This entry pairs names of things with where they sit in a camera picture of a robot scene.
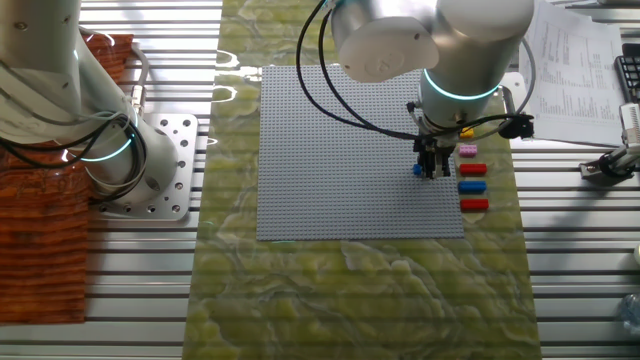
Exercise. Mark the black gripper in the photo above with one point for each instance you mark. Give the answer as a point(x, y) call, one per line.
point(430, 147)

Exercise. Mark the blue long Lego brick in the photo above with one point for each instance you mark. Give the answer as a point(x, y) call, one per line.
point(472, 186)
point(417, 170)

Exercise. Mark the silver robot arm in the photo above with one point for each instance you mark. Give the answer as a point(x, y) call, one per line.
point(475, 40)

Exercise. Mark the pink Lego brick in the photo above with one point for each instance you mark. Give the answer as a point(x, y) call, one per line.
point(468, 150)

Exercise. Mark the red long Lego brick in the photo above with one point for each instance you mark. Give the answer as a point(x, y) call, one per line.
point(474, 204)
point(472, 169)

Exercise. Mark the yellow Lego brick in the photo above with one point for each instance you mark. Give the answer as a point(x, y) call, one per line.
point(467, 133)

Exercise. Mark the grey Lego baseplate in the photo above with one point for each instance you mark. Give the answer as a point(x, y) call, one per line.
point(325, 160)

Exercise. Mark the green marble pattern mat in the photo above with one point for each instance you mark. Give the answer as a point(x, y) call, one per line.
point(350, 300)

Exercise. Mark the printed paper sheets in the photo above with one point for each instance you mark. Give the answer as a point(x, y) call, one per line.
point(575, 75)

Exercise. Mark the black keyboard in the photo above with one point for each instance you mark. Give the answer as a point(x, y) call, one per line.
point(631, 70)

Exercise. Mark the clear plastic water bottle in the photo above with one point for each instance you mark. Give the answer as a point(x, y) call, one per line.
point(631, 312)

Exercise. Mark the brown wooden board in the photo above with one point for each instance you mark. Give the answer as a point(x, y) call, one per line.
point(40, 250)

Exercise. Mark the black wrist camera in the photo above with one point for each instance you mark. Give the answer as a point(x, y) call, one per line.
point(515, 127)

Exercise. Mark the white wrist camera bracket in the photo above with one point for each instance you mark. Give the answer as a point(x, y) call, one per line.
point(510, 100)

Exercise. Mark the metal camera mount clamp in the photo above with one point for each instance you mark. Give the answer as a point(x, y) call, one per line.
point(607, 165)

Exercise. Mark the grey ribbed camera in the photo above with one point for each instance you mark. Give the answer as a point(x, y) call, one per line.
point(631, 125)

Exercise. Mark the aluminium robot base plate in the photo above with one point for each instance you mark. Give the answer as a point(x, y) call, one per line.
point(185, 130)

